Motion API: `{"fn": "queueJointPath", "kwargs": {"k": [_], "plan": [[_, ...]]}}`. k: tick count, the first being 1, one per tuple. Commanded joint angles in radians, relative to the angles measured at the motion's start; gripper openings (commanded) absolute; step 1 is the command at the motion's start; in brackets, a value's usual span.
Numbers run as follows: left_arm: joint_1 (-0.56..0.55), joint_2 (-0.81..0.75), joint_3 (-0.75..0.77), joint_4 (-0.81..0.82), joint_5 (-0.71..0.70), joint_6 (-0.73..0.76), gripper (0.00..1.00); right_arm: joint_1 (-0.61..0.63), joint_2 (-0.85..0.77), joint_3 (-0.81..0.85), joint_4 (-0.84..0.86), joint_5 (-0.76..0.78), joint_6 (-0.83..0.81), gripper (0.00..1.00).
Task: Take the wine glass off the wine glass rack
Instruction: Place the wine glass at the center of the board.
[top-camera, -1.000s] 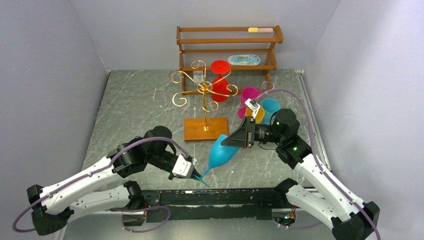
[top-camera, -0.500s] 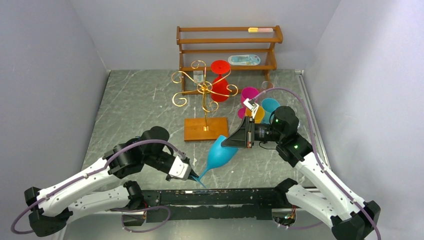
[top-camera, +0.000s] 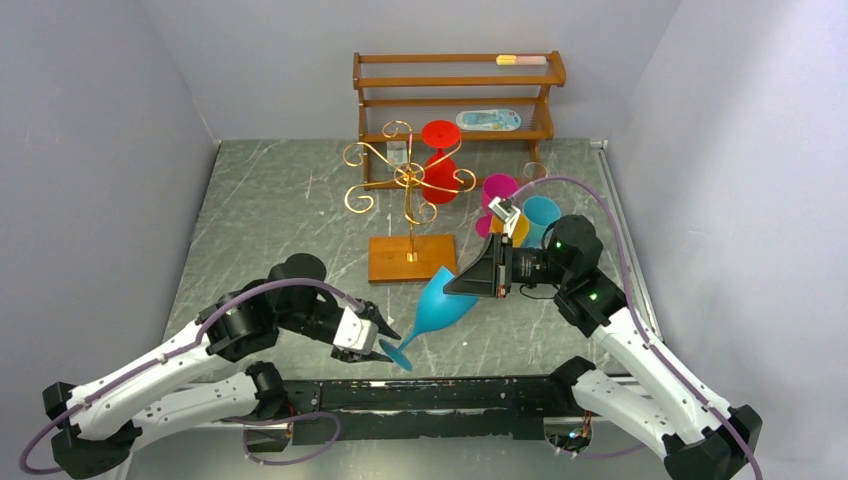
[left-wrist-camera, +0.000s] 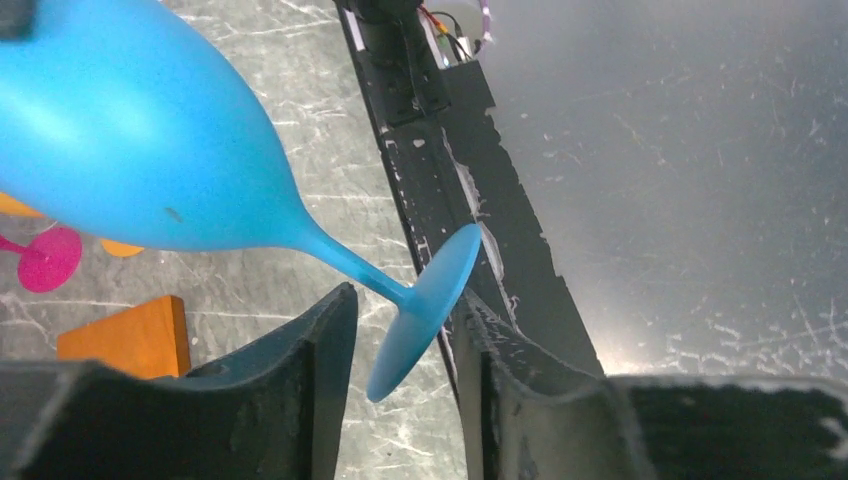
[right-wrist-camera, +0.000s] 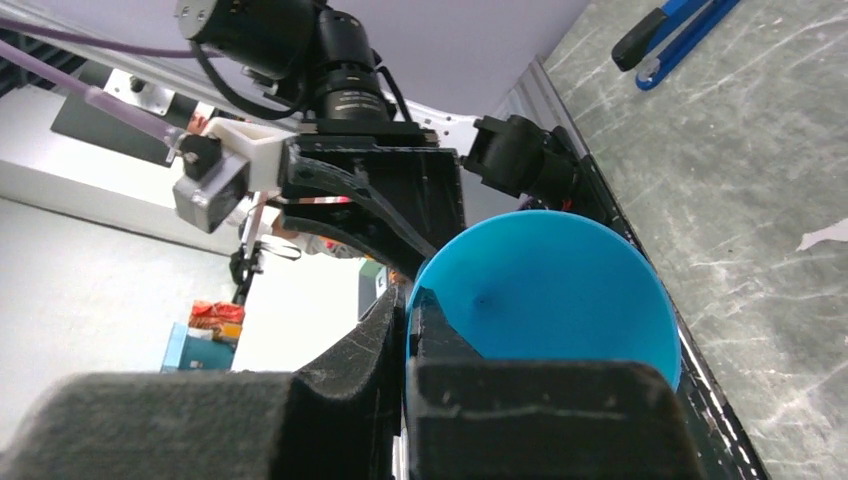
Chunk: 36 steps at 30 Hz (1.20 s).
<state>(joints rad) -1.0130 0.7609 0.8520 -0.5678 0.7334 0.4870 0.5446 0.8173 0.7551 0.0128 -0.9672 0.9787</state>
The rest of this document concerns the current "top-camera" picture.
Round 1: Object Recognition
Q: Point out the yellow wine glass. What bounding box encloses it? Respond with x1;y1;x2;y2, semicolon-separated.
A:
488;214;529;248

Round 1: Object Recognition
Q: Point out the blue wine glass back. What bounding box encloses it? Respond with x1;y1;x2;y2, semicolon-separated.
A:
379;267;479;372

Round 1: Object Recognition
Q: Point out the blue wine glass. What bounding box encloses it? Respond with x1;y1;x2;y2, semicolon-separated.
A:
522;196;561;248
379;267;479;372

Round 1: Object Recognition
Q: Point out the gold wire glass rack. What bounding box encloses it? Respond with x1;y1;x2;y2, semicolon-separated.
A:
342;120;478;284

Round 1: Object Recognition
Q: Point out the magenta wine glass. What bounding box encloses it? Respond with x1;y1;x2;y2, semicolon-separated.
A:
475;173;519;238

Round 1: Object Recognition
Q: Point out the clear wine glass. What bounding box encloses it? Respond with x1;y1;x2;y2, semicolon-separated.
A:
519;161;548;186

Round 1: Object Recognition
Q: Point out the red wine glass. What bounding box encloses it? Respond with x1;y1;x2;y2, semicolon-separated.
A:
420;120;461;205

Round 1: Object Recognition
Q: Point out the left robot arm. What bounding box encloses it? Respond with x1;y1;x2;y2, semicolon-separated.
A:
42;253;396;479

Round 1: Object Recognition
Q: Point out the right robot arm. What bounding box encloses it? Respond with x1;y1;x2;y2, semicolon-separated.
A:
444;215;762;479

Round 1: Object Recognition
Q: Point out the wooden shelf rack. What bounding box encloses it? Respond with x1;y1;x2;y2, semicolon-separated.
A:
352;50;567;162

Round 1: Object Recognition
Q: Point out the blue packaged item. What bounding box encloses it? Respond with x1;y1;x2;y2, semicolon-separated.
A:
455;109;522;131

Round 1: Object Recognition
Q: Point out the white teal cardboard box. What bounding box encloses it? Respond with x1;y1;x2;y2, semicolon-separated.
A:
386;141;408;168

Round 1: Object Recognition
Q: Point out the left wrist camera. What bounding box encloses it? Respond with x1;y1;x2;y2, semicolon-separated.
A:
332;308;378;355

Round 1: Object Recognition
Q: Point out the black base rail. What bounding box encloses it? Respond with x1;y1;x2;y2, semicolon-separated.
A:
132;374;617;446

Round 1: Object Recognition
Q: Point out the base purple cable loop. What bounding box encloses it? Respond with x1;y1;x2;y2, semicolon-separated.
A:
225;411;342;467

